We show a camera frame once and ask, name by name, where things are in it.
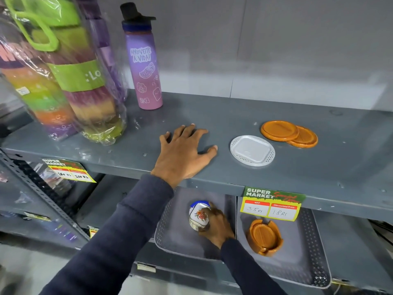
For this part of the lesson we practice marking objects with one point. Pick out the person's left little finger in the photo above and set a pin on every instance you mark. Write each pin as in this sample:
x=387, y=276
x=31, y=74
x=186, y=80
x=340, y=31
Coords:
x=165, y=138

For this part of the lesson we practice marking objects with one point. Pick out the person's left thumb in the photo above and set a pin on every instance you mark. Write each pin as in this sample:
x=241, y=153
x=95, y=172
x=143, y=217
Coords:
x=209, y=152

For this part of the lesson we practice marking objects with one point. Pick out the white square plastic coaster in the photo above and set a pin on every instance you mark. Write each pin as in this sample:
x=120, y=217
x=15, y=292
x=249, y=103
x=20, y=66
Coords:
x=252, y=150

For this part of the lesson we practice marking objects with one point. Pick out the wrapped purple bottle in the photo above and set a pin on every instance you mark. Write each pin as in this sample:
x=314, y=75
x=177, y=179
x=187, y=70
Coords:
x=106, y=42

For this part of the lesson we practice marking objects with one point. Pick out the grey metal shelf rack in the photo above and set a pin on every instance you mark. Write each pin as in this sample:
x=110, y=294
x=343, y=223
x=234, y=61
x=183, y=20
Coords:
x=307, y=175

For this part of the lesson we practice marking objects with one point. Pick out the person's right hand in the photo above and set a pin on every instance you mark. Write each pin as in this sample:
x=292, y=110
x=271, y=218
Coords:
x=218, y=225

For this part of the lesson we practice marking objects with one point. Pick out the green yellow price label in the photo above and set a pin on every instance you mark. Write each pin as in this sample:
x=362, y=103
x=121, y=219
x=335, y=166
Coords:
x=69, y=171
x=271, y=204

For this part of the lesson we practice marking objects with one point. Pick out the person's right fingers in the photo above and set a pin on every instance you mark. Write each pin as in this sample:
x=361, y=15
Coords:
x=213, y=213

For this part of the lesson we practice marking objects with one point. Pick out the grey perforated plastic tray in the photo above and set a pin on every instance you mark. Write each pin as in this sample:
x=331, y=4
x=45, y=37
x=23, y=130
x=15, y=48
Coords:
x=176, y=230
x=301, y=248

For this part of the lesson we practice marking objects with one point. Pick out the small yellow shelf label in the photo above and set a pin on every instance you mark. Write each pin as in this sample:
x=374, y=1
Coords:
x=92, y=231

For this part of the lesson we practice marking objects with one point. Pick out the person's left forearm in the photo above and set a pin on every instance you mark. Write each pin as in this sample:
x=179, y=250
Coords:
x=119, y=236

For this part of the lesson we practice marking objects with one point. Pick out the small white shelf label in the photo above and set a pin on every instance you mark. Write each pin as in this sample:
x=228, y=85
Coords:
x=146, y=267

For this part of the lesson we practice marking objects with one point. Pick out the person's right forearm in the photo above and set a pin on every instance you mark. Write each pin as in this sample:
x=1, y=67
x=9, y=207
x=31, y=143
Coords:
x=247, y=268

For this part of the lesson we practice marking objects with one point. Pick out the orange round coaster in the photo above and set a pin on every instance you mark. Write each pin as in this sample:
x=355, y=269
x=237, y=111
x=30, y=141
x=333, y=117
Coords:
x=307, y=139
x=279, y=130

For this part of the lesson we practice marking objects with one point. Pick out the person's left hand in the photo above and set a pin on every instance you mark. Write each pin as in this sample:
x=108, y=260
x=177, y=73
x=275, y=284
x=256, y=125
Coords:
x=179, y=158

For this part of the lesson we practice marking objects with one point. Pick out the purple water bottle black cap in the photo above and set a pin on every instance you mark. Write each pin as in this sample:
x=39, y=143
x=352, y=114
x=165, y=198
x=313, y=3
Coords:
x=144, y=64

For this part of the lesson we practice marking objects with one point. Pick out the person's left middle finger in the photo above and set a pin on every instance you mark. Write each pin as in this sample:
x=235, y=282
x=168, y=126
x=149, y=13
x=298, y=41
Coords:
x=189, y=133

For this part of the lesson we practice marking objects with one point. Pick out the white floral ceramic coaster set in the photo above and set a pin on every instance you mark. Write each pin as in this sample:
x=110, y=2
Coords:
x=199, y=215

